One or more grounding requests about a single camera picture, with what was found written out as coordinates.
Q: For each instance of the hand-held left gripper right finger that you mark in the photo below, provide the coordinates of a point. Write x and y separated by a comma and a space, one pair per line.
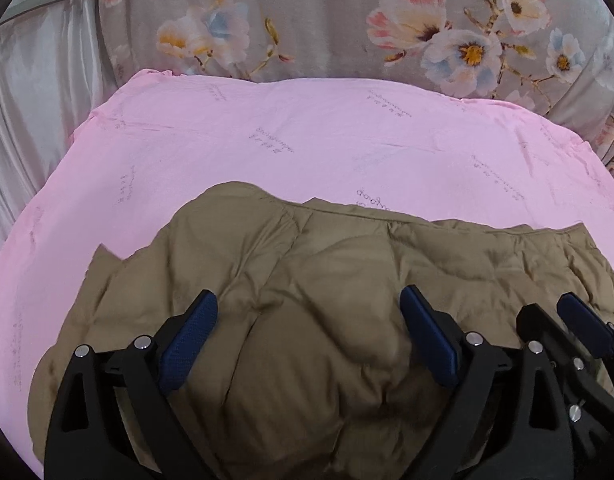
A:
429, 335

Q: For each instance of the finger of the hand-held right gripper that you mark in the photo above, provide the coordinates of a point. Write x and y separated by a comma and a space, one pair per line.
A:
542, 325
584, 325

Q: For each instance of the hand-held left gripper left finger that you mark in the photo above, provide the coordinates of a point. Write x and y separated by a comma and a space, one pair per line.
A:
189, 345

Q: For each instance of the olive quilted jacket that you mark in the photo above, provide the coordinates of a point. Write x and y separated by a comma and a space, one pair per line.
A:
312, 335

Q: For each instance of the pink printed blanket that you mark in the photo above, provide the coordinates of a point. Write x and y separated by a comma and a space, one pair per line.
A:
287, 135

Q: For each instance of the white satin curtain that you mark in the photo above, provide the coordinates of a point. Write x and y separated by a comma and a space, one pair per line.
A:
42, 110

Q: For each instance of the grey floral cloth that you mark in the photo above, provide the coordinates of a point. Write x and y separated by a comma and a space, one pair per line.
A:
327, 15

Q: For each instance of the grey metal rail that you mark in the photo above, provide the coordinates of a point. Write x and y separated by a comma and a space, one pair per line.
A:
52, 1

